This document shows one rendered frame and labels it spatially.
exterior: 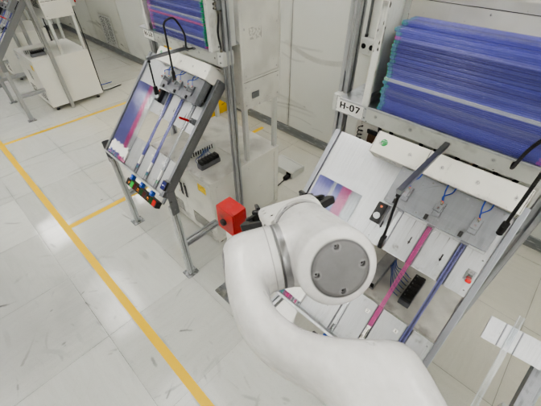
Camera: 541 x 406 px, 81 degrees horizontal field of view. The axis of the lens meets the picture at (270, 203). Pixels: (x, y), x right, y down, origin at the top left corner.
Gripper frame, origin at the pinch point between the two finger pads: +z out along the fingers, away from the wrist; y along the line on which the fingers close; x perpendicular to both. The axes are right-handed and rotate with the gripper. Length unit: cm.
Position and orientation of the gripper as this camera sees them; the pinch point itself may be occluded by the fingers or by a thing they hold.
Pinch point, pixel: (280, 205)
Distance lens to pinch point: 62.0
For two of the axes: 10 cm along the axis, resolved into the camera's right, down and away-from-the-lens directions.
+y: 9.5, -3.0, 0.9
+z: -1.5, -1.9, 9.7
